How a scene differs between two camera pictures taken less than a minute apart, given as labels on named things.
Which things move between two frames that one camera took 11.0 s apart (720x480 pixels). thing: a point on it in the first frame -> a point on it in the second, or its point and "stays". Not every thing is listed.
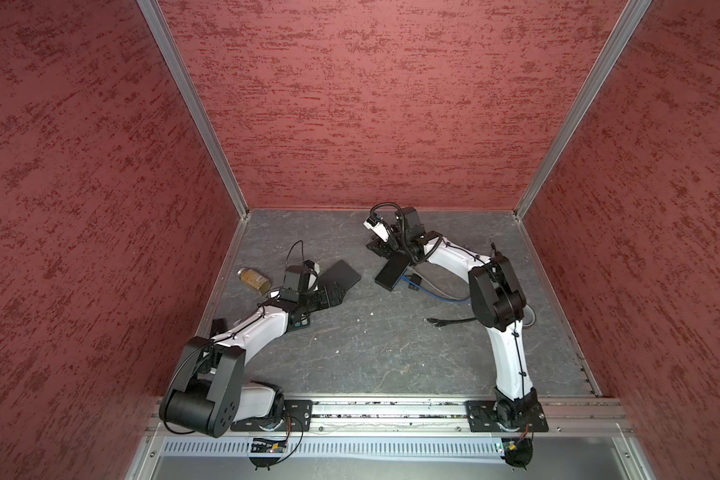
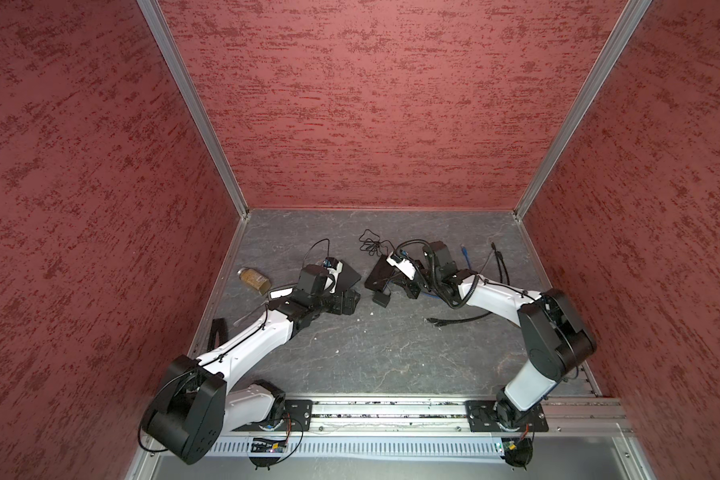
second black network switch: [340, 273] stays
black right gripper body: [397, 241] -> [424, 279]
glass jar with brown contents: [255, 279] stays
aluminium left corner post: [178, 67] stays
